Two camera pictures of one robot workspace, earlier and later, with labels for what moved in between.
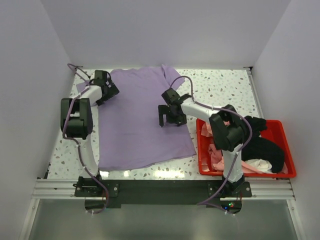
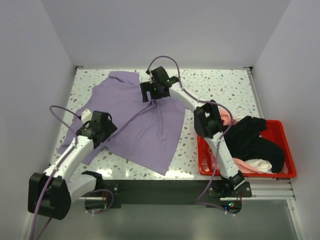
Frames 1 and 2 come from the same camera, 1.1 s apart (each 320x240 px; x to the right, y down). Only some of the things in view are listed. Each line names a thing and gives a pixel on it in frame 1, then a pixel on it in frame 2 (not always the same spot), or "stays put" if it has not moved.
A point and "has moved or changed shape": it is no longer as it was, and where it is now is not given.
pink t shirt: [215, 155] stays put
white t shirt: [260, 164] stays put
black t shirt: [262, 148] stays put
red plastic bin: [276, 131] stays put
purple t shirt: [128, 130] has moved or changed shape
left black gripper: [112, 91] to [109, 129]
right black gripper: [164, 109] to [147, 86]
